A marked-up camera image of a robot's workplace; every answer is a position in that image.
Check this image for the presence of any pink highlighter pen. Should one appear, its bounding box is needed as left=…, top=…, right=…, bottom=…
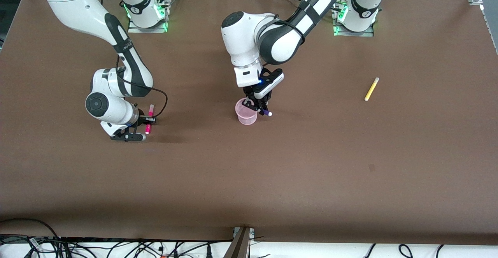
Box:
left=145, top=104, right=155, bottom=135

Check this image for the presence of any pink mesh pen holder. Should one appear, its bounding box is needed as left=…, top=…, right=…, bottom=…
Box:
left=235, top=98, right=258, bottom=126

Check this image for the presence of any yellow highlighter pen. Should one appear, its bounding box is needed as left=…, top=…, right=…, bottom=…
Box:
left=364, top=77, right=380, bottom=102

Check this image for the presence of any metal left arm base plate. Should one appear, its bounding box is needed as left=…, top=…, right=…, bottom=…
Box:
left=331, top=0, right=375, bottom=38

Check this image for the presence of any tangled black cable bundle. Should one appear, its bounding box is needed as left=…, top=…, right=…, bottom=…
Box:
left=0, top=218, right=234, bottom=258

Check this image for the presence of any aluminium frame post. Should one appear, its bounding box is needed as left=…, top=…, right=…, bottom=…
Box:
left=223, top=226, right=254, bottom=258

